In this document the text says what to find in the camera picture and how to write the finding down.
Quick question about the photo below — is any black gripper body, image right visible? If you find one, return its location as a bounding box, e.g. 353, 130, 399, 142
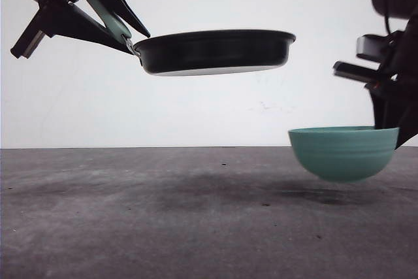
333, 17, 417, 103

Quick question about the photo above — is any black frying pan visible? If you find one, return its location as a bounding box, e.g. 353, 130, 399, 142
86, 0, 296, 76

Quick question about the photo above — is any teal ribbed bowl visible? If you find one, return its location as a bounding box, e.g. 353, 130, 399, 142
288, 126, 399, 182

